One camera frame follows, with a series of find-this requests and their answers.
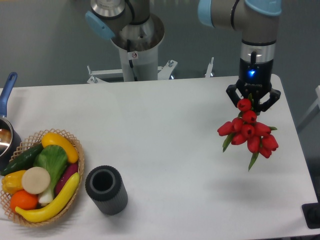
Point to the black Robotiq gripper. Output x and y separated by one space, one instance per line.
254 80

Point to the red tulip bouquet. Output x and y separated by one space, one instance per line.
245 129

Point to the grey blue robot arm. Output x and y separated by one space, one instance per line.
257 20

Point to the dark grey ribbed vase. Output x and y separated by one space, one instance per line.
105 186

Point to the black device at edge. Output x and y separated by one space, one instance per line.
311 212

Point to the purple eggplant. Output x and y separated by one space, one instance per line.
69 171

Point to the yellow squash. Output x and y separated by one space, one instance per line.
52 138

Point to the green bok choy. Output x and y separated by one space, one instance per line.
52 158

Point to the yellow banana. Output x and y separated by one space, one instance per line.
47 208

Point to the woven wicker basket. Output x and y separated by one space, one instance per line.
30 141

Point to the beige round disc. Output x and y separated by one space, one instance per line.
35 180

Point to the green cucumber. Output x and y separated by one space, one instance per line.
23 161

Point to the orange fruit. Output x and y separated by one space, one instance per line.
23 200

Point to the yellow bell pepper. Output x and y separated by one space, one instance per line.
12 182

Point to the white frame at right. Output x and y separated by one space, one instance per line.
312 111

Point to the white metal base frame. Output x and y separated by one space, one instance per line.
165 72

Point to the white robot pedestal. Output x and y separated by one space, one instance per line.
138 49

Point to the blue handled saucepan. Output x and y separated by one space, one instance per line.
9 138

